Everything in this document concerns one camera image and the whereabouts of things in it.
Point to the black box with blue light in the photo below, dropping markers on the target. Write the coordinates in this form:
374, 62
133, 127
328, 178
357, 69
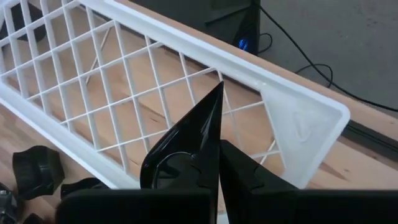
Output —
192, 15

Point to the black wavy square mini plate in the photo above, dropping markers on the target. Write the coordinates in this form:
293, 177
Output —
32, 220
37, 172
81, 186

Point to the black teardrop mini plate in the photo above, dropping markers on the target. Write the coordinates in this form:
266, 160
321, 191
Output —
192, 133

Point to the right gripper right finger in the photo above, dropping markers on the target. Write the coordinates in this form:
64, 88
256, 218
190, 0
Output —
280, 205

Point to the group of black square dishes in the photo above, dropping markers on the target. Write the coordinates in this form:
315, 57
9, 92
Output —
370, 140

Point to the white lattice rack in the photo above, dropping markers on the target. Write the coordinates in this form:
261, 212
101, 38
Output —
298, 124

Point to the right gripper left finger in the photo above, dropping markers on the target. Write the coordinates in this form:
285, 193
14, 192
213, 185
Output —
133, 208

